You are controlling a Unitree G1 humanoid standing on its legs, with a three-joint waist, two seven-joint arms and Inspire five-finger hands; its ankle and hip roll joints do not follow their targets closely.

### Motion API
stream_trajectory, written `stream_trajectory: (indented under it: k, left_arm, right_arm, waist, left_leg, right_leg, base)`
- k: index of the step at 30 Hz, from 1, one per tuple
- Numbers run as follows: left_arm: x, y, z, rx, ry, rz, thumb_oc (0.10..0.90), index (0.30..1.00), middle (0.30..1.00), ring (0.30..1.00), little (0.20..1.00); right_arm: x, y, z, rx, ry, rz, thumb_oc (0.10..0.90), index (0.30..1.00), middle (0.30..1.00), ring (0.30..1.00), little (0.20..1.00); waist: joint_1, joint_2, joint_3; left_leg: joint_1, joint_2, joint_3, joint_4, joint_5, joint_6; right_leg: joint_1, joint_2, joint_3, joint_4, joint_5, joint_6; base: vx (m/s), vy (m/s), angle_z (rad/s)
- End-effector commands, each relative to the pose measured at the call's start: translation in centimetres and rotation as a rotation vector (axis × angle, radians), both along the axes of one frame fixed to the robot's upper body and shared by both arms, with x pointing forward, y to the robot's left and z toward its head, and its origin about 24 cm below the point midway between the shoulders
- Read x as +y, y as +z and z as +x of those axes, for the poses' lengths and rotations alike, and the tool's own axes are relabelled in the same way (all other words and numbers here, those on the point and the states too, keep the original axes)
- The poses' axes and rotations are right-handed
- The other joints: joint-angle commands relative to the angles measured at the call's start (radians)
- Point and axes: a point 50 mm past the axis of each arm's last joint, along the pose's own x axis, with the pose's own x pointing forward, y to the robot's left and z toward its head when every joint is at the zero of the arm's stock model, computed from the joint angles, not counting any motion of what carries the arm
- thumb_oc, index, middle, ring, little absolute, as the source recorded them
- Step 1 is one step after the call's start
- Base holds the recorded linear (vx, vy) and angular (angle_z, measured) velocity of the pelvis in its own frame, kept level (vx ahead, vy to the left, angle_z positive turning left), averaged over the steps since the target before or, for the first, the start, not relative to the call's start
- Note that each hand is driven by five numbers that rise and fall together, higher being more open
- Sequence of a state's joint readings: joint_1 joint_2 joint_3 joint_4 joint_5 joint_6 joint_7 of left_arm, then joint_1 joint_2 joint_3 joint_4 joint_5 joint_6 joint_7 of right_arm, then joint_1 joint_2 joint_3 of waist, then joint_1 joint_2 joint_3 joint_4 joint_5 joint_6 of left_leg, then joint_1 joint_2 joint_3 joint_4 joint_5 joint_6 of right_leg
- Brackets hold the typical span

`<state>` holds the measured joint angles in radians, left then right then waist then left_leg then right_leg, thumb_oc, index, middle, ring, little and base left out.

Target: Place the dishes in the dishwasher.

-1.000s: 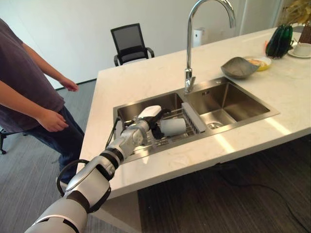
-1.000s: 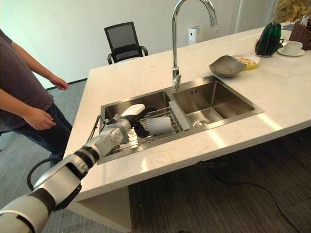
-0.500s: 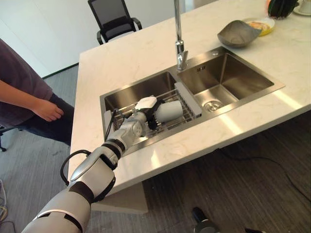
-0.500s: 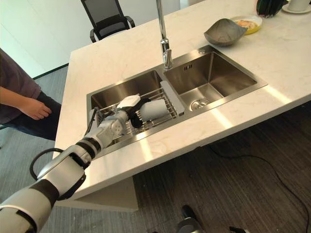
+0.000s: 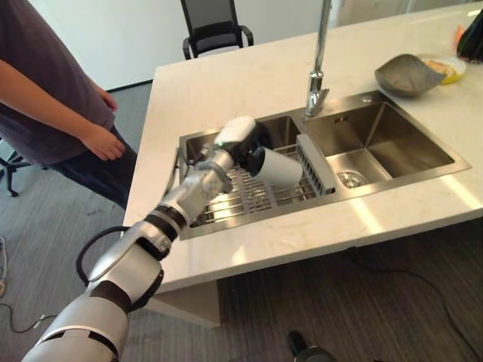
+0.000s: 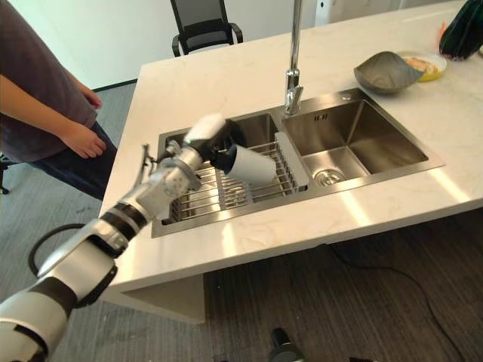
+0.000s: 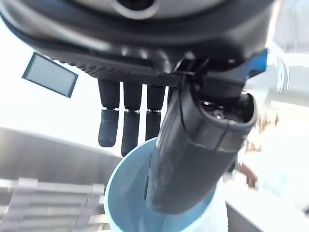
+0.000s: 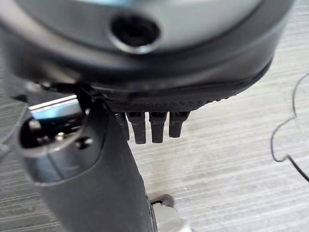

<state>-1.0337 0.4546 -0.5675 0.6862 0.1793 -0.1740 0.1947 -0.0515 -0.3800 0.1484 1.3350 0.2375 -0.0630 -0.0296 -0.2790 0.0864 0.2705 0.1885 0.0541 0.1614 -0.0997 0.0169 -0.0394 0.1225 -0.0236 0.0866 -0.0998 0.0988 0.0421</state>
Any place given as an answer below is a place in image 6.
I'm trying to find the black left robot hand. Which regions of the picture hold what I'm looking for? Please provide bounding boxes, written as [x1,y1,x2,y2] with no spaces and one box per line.
[183,112,250,170]

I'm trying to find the white cup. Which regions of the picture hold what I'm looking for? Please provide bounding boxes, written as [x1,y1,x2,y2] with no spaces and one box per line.
[225,145,275,187]

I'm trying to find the white marble kitchen island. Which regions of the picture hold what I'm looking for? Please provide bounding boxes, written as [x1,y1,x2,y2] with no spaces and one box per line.
[100,0,483,324]

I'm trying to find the stainless steel double sink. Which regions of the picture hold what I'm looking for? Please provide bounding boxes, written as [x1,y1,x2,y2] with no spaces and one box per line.
[151,88,446,239]

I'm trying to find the chrome kitchen faucet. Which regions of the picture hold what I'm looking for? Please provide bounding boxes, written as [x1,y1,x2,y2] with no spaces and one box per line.
[283,0,305,116]

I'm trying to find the black office chair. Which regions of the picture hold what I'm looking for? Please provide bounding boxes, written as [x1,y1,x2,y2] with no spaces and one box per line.
[169,0,245,57]

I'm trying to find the sink drain strainer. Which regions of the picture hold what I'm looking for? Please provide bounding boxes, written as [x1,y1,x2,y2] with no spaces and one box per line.
[313,168,346,187]

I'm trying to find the person's hand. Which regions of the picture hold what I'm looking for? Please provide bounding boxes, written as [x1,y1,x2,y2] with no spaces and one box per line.
[60,122,108,159]

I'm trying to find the person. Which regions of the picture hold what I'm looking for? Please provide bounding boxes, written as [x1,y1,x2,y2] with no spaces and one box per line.
[0,0,118,201]

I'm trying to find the grey leaf-shaped bowl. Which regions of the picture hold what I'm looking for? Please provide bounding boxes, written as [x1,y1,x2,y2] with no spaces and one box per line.
[353,51,426,95]

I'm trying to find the yellow plate with food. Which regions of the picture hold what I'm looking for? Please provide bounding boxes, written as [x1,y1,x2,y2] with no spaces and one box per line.
[399,51,449,83]

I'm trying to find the black robot body part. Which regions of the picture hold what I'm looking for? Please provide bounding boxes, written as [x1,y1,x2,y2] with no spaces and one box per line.
[266,327,307,362]

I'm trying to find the dark green bag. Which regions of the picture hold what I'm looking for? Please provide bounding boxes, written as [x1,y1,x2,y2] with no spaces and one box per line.
[438,0,483,60]

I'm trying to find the wire dish drying rack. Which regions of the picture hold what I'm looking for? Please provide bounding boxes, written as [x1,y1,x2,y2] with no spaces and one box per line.
[162,131,309,226]

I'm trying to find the black floor cable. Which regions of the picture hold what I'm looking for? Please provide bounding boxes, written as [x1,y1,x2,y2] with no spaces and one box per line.
[325,244,464,362]

